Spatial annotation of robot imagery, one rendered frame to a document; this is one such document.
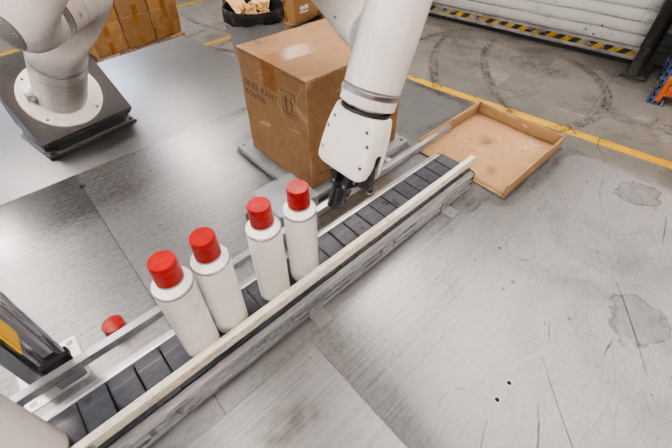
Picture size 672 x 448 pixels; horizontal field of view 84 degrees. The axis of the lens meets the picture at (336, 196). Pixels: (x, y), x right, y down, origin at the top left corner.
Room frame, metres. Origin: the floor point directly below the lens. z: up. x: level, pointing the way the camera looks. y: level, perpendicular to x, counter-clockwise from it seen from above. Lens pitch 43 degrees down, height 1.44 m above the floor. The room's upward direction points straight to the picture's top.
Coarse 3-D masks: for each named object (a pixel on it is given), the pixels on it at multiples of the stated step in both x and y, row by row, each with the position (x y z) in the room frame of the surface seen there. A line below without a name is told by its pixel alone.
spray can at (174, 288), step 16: (160, 256) 0.27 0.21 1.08; (160, 272) 0.25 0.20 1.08; (176, 272) 0.26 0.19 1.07; (192, 272) 0.28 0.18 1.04; (160, 288) 0.25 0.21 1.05; (176, 288) 0.25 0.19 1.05; (192, 288) 0.26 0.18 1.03; (160, 304) 0.24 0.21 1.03; (176, 304) 0.24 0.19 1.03; (192, 304) 0.25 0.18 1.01; (176, 320) 0.24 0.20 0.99; (192, 320) 0.25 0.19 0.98; (208, 320) 0.27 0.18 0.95; (192, 336) 0.24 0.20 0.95; (208, 336) 0.26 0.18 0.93; (192, 352) 0.24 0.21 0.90
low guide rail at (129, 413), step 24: (456, 168) 0.65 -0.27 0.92; (432, 192) 0.58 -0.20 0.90; (360, 240) 0.44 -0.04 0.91; (336, 264) 0.40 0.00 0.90; (288, 288) 0.34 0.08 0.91; (264, 312) 0.30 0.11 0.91; (240, 336) 0.27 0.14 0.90; (192, 360) 0.23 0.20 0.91; (168, 384) 0.19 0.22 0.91; (144, 408) 0.17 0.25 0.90; (96, 432) 0.14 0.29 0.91
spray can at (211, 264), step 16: (192, 240) 0.30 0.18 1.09; (208, 240) 0.30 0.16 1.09; (192, 256) 0.31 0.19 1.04; (208, 256) 0.29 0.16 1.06; (224, 256) 0.30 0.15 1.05; (208, 272) 0.28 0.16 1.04; (224, 272) 0.29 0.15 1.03; (208, 288) 0.28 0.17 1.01; (224, 288) 0.29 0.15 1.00; (208, 304) 0.28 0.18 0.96; (224, 304) 0.28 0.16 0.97; (240, 304) 0.30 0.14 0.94; (224, 320) 0.28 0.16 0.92; (240, 320) 0.29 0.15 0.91
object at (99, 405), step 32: (448, 160) 0.73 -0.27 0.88; (384, 192) 0.61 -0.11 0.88; (416, 192) 0.61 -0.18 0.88; (352, 224) 0.51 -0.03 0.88; (320, 256) 0.43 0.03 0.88; (352, 256) 0.43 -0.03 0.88; (256, 288) 0.36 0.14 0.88; (160, 352) 0.26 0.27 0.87; (224, 352) 0.25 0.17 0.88; (128, 384) 0.21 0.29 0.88; (64, 416) 0.17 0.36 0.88; (96, 416) 0.17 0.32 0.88
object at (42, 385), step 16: (448, 128) 0.74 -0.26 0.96; (416, 144) 0.68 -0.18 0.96; (400, 160) 0.62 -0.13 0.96; (352, 192) 0.53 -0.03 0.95; (320, 208) 0.48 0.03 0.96; (240, 256) 0.37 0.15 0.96; (144, 320) 0.26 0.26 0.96; (112, 336) 0.24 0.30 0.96; (128, 336) 0.24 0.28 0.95; (96, 352) 0.22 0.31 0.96; (64, 368) 0.20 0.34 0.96; (80, 368) 0.20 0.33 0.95; (32, 384) 0.18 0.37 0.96; (48, 384) 0.18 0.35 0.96; (16, 400) 0.16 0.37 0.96
